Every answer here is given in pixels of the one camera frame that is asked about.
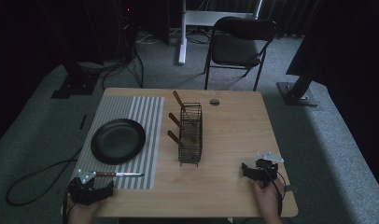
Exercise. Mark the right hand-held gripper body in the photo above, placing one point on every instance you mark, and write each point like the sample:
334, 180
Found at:
267, 171

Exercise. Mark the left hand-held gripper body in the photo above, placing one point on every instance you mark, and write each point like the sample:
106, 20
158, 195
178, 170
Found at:
81, 192

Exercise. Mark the person's left hand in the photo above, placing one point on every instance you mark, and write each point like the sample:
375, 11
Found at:
83, 214

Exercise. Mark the person's right hand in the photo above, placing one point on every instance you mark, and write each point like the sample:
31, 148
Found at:
268, 200

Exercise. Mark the small grey tag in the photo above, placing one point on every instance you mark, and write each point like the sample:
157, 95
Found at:
291, 188

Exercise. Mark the black round plate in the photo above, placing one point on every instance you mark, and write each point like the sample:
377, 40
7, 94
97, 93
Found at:
117, 141

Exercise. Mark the small black floor object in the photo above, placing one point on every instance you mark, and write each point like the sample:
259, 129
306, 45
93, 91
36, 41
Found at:
82, 122

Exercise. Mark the grey striped placemat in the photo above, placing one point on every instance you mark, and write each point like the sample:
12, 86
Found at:
150, 124

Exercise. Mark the black stand with flat base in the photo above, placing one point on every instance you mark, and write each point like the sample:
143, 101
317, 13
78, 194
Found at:
298, 93

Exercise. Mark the black stand with square base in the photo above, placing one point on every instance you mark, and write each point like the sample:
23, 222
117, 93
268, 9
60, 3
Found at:
75, 84

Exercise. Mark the black folding chair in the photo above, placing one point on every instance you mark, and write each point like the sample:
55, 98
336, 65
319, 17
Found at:
237, 49

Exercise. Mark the white desk frame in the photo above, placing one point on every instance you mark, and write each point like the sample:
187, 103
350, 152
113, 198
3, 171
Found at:
206, 18

